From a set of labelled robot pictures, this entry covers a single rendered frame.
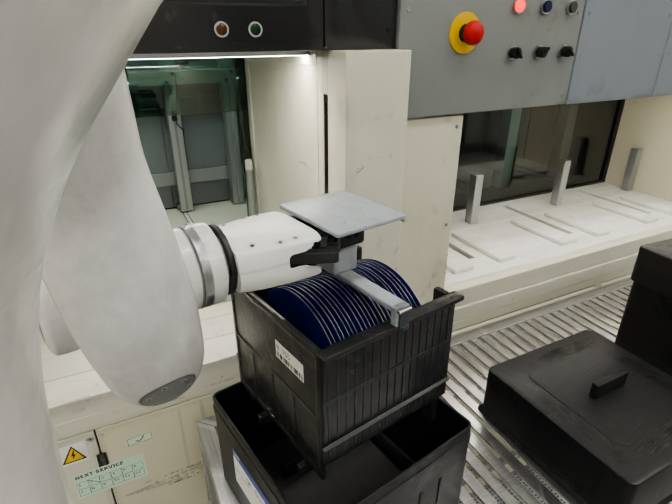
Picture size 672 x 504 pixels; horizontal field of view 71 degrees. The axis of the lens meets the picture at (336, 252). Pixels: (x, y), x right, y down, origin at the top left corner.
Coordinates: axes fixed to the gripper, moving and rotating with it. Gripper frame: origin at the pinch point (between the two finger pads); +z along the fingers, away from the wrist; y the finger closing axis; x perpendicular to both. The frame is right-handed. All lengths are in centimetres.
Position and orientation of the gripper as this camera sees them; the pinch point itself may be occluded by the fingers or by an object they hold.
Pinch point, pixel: (337, 226)
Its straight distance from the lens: 56.3
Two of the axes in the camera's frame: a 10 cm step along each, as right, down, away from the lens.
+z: 8.0, -2.5, 5.4
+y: 5.9, 3.3, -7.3
